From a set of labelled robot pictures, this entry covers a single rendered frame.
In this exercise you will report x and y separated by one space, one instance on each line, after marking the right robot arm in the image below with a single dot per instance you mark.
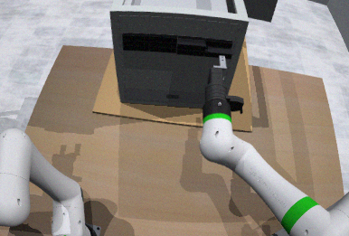
298 214

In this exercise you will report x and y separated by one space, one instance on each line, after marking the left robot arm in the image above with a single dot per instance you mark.
18 157

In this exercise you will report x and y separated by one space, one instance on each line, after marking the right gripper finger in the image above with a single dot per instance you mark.
222 63

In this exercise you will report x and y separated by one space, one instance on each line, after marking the grey metal rack frame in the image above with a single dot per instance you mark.
162 78

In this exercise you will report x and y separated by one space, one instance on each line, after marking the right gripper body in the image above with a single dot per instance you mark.
216 98

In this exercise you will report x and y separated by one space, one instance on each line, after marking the tan cardboard sheet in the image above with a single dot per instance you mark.
108 101

